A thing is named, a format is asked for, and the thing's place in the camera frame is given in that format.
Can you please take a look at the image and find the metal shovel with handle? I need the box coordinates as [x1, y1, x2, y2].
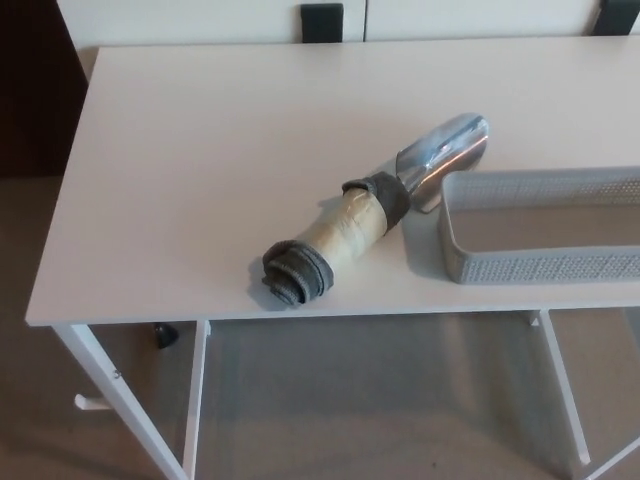
[247, 113, 493, 305]

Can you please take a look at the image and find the grey perforated plastic container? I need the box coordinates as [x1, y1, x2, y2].
[437, 165, 640, 287]

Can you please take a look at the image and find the small black floor object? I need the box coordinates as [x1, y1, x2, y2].
[153, 323, 179, 350]

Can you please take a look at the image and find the white cabinet row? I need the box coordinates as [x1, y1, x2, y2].
[54, 0, 640, 51]

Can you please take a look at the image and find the dark brown cabinet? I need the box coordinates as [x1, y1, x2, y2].
[0, 0, 90, 179]

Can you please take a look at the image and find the white metal-frame desk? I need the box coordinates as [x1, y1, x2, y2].
[22, 34, 640, 480]

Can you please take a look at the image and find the black bracket on cabinet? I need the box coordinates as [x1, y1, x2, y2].
[598, 0, 640, 37]
[299, 3, 346, 44]

